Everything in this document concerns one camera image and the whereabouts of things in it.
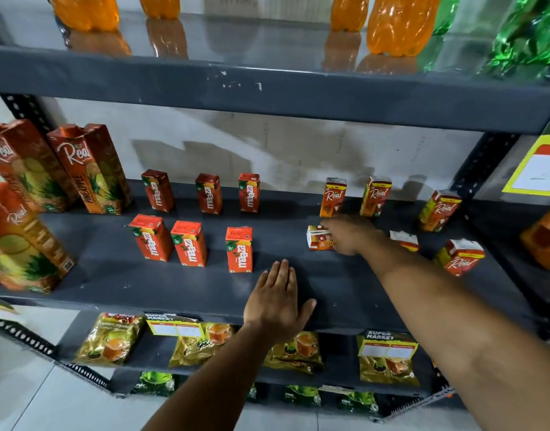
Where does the gray metal shelf rack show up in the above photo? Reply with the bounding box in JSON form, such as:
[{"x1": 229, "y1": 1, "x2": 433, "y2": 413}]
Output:
[{"x1": 0, "y1": 0, "x2": 550, "y2": 420}]

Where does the golden tea packet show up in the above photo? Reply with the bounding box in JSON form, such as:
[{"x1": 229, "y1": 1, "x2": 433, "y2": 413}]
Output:
[
  {"x1": 357, "y1": 331, "x2": 420, "y2": 386},
  {"x1": 169, "y1": 322, "x2": 236, "y2": 368},
  {"x1": 74, "y1": 312, "x2": 145, "y2": 367},
  {"x1": 263, "y1": 331, "x2": 324, "y2": 376}
]

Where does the yellow shelf price label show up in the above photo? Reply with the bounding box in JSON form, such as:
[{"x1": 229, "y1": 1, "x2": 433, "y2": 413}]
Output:
[
  {"x1": 358, "y1": 330, "x2": 418, "y2": 359},
  {"x1": 145, "y1": 312, "x2": 205, "y2": 338}
]

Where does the yellow-green price sign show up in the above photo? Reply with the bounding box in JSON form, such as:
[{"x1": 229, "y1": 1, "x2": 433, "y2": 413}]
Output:
[{"x1": 502, "y1": 105, "x2": 550, "y2": 197}]

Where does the person's left forearm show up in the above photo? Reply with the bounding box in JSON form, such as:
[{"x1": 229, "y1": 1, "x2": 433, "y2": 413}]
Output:
[{"x1": 142, "y1": 323, "x2": 289, "y2": 431}]

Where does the person's right forearm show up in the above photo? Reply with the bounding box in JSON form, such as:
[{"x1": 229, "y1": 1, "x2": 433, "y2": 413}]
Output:
[{"x1": 362, "y1": 240, "x2": 550, "y2": 431}]

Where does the group of red mango cartons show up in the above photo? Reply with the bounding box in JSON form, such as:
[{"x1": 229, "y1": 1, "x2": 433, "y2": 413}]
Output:
[{"x1": 129, "y1": 169, "x2": 261, "y2": 273}]

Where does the orange snack packet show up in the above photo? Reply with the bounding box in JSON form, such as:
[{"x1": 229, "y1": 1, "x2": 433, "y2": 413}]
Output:
[{"x1": 520, "y1": 204, "x2": 550, "y2": 271}]

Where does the large pineapple juice carton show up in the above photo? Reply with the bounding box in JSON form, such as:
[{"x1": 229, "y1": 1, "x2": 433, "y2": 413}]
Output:
[
  {"x1": 0, "y1": 180, "x2": 76, "y2": 294},
  {"x1": 47, "y1": 124, "x2": 133, "y2": 215},
  {"x1": 0, "y1": 119, "x2": 80, "y2": 213}
]

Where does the group of orange-yellow juice cartons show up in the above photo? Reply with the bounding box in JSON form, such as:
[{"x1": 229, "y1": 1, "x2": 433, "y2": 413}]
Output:
[{"x1": 319, "y1": 177, "x2": 486, "y2": 278}]

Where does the green soda bottle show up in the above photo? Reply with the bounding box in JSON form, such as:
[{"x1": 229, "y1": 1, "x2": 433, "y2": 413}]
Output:
[
  {"x1": 491, "y1": 0, "x2": 550, "y2": 68},
  {"x1": 432, "y1": 0, "x2": 463, "y2": 36}
]

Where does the large orange soda bottle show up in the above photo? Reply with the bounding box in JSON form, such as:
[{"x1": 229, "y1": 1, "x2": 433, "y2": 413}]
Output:
[
  {"x1": 330, "y1": 0, "x2": 371, "y2": 33},
  {"x1": 138, "y1": 0, "x2": 181, "y2": 20},
  {"x1": 366, "y1": 0, "x2": 443, "y2": 58},
  {"x1": 48, "y1": 0, "x2": 120, "y2": 33}
]

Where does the person's left hand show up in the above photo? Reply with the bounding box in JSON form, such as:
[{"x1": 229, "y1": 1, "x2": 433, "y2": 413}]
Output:
[{"x1": 244, "y1": 259, "x2": 317, "y2": 344}]

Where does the small white-sided juice carton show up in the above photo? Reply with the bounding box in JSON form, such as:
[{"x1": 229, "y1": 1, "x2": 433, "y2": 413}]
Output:
[{"x1": 306, "y1": 225, "x2": 335, "y2": 251}]

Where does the person's right hand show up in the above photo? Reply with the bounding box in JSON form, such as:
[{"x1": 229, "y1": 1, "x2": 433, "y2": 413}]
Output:
[{"x1": 322, "y1": 214, "x2": 386, "y2": 257}]

